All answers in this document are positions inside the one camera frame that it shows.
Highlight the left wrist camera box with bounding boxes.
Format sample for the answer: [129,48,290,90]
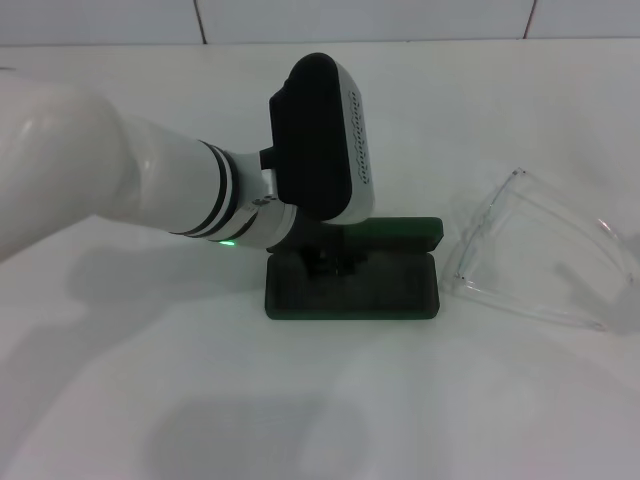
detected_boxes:
[258,52,376,225]

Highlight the clear plastic glasses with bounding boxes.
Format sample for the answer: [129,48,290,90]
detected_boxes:
[439,167,640,334]

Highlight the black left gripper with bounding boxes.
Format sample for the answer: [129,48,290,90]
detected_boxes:
[267,218,361,278]

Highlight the green glasses case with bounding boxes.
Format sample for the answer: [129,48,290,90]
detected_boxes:
[263,215,445,321]

